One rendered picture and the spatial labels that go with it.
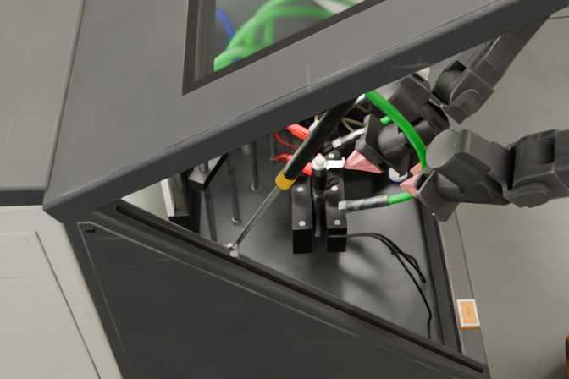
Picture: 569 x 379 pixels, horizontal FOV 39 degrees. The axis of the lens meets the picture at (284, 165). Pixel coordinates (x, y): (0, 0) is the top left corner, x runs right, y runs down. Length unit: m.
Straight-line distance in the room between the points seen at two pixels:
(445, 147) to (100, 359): 0.58
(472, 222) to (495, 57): 1.51
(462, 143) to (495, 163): 0.05
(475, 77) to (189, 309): 0.55
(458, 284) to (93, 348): 0.64
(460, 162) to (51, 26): 0.55
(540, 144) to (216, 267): 0.43
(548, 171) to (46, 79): 0.61
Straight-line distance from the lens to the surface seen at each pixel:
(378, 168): 1.35
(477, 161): 1.05
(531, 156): 1.05
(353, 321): 1.16
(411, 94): 1.26
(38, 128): 0.97
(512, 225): 2.76
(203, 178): 1.39
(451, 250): 1.50
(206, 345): 1.19
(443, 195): 1.16
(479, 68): 1.27
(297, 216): 1.48
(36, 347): 1.22
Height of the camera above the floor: 2.18
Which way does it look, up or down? 50 degrees down
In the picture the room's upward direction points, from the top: 1 degrees counter-clockwise
